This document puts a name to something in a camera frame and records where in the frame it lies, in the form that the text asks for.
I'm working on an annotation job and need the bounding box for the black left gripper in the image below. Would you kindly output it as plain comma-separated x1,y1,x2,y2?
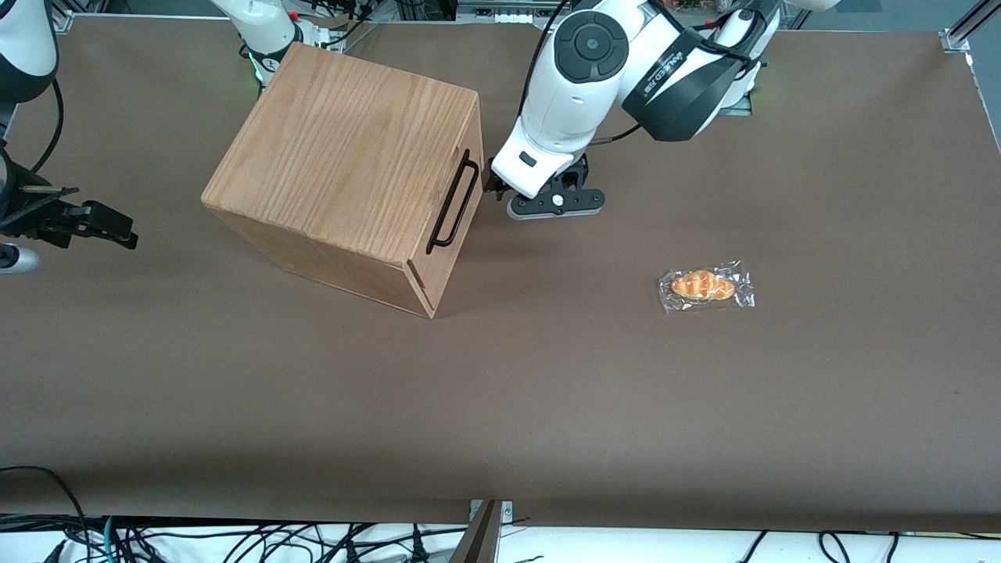
483,153,590,197

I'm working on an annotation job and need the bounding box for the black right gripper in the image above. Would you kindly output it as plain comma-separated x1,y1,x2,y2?
0,195,140,251

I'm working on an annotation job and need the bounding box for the black metal drawer handle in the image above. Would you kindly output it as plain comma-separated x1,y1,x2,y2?
425,149,480,256

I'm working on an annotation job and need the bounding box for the light wooden drawer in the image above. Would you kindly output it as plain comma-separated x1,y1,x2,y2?
408,95,486,314

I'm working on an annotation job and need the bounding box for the light oak wooden cabinet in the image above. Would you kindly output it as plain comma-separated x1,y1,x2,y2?
201,43,486,320

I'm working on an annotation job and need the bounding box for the grey background equipment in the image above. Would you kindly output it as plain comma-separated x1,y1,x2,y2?
457,0,564,25

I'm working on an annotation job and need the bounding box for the bread roll in clear wrapper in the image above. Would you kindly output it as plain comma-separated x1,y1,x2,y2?
658,260,756,314

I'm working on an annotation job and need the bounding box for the brown table mat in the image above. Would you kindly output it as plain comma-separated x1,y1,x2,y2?
0,16,1001,534

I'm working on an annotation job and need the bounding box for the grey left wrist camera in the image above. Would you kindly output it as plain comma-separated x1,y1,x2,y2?
506,189,608,222

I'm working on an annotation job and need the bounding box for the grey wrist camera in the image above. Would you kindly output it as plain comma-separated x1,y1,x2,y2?
506,189,608,222
0,245,41,274

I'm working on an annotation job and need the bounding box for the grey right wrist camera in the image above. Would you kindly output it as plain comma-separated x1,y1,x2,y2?
0,245,41,274

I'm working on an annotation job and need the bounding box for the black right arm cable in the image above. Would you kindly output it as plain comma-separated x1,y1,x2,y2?
30,77,65,177

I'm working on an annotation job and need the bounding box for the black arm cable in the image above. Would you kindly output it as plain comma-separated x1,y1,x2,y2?
518,0,572,120
30,77,65,177

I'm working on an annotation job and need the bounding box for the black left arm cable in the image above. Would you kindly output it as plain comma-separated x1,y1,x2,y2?
518,0,572,120

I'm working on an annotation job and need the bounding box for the looped black cable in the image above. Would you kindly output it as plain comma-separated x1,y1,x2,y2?
0,466,89,548

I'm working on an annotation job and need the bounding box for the grey metal bracket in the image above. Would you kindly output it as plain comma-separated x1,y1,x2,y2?
468,500,514,526

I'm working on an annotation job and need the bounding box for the aluminium frame profile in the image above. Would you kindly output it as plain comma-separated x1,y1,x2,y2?
942,0,1001,54

